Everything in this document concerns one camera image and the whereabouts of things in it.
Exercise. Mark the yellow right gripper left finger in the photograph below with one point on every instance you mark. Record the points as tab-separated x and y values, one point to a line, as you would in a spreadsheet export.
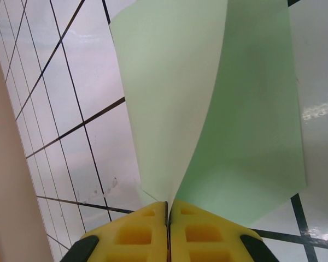
131	240

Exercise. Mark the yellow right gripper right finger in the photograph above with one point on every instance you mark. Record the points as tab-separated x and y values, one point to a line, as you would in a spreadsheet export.
207	240

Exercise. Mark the light green paper sheet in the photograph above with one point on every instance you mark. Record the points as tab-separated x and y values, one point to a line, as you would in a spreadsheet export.
235	109

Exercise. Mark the white grid mat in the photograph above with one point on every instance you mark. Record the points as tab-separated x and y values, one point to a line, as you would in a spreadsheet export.
71	109

